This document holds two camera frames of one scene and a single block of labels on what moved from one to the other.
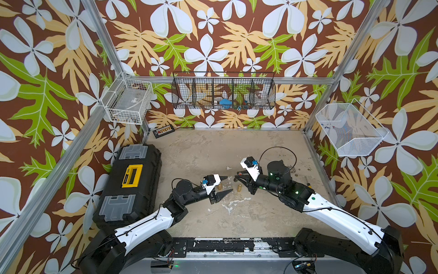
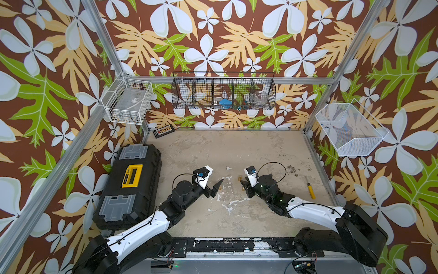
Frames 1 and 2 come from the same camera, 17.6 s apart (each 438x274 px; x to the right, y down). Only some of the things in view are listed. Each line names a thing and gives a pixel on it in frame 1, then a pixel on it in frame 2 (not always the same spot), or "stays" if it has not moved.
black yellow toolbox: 130,189 stays
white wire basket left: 128,101 stays
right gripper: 246,177 to 247,186
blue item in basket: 226,103 stays
